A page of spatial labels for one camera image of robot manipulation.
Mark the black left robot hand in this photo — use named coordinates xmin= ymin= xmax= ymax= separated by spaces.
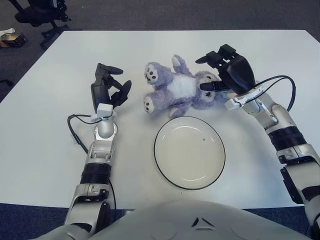
xmin=90 ymin=62 xmax=133 ymax=112

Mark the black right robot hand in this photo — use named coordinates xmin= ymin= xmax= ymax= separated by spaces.
xmin=195 ymin=44 xmax=256 ymax=96

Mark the purple plush rabbit doll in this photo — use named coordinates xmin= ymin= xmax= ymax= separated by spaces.
xmin=143 ymin=54 xmax=236 ymax=118

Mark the white plate with black rim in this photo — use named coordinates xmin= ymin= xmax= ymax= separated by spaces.
xmin=153 ymin=116 xmax=226 ymax=190

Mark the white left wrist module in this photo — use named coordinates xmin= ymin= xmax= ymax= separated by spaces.
xmin=91 ymin=103 xmax=117 ymax=123

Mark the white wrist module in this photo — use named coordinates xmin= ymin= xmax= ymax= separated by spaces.
xmin=224 ymin=86 xmax=266 ymax=111
xmin=91 ymin=103 xmax=117 ymax=123

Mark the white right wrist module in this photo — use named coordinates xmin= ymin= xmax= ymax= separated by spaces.
xmin=224 ymin=86 xmax=266 ymax=111

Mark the black office chair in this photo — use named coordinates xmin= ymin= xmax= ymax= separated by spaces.
xmin=14 ymin=0 xmax=83 ymax=50

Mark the brown cardboard box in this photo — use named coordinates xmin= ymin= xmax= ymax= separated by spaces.
xmin=0 ymin=32 xmax=28 ymax=48

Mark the white crumpled paper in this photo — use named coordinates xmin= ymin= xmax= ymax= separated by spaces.
xmin=0 ymin=26 xmax=16 ymax=37

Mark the grey robot torso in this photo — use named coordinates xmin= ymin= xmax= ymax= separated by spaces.
xmin=91 ymin=199 xmax=308 ymax=240

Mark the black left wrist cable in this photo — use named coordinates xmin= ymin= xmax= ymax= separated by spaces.
xmin=67 ymin=114 xmax=97 ymax=153

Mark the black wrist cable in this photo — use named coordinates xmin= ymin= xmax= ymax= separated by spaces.
xmin=67 ymin=114 xmax=97 ymax=153
xmin=252 ymin=75 xmax=297 ymax=112

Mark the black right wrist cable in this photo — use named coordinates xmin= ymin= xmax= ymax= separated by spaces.
xmin=252 ymin=75 xmax=297 ymax=112

